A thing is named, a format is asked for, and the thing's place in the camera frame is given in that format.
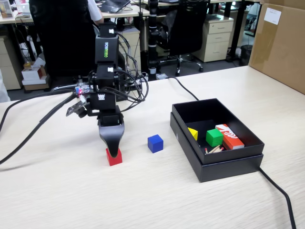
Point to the black open box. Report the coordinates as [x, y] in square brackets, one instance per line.
[226, 171]

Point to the yellow wooden wedge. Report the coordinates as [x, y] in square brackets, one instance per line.
[193, 133]

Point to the controller board with red LED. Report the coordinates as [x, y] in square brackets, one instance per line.
[82, 90]

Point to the beige drawer cabinet with lock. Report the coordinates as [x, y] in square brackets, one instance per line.
[214, 35]

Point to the red and white matchbox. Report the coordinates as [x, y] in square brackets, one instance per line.
[231, 138]

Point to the small framed picture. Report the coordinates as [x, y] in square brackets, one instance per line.
[6, 9]

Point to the wooden matchstick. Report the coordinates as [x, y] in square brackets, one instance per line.
[217, 150]
[214, 148]
[205, 150]

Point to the black jointed pole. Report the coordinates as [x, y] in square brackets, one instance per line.
[152, 23]

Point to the black swivel office chair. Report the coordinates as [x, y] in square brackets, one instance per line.
[186, 28]

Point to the black laptop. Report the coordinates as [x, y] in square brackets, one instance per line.
[112, 4]

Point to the person in white shirt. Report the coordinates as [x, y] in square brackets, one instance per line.
[94, 12]

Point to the flat brown carton box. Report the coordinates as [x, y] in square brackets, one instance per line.
[35, 86]

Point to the green wooden cube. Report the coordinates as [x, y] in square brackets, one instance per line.
[214, 138]

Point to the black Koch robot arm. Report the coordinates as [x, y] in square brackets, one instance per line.
[106, 50]

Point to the large brown cardboard box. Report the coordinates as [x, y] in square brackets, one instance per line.
[281, 47]

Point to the white carton box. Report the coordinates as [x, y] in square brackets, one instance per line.
[31, 74]

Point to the light wood office desk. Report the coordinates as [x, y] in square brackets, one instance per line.
[133, 12]

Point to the black trash bin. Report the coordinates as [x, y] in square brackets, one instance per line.
[246, 56]

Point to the white fabric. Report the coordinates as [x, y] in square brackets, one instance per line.
[3, 93]

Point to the red wooden cube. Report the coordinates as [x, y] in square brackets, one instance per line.
[116, 161]

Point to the blue wooden cube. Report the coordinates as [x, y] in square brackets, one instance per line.
[155, 143]

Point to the desk with black legs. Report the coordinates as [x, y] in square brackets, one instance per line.
[238, 28]

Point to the thin black pole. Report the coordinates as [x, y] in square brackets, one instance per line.
[141, 23]

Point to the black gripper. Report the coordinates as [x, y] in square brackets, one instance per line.
[110, 119]

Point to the black cardboard box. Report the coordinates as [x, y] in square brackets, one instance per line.
[202, 112]

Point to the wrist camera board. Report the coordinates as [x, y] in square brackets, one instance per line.
[76, 108]

